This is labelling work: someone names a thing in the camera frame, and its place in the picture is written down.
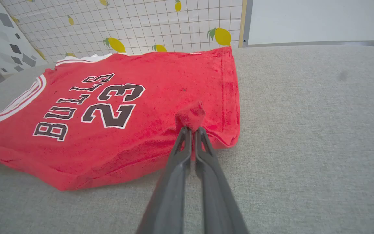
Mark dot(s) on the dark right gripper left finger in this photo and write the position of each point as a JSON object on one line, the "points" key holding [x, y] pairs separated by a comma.
{"points": [[170, 195]]}

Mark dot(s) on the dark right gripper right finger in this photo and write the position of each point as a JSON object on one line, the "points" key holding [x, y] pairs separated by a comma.
{"points": [[216, 201]]}

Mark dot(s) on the red basketball jersey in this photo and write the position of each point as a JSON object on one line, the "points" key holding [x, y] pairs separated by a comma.
{"points": [[161, 84]]}

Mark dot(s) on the grey fabric sofa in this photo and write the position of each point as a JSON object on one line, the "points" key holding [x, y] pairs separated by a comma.
{"points": [[304, 130]]}

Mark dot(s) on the lemon print partition screen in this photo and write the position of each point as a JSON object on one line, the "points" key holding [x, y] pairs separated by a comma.
{"points": [[141, 22]]}

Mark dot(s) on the grey geometric pattern panel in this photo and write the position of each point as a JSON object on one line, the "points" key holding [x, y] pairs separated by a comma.
{"points": [[2, 35]]}

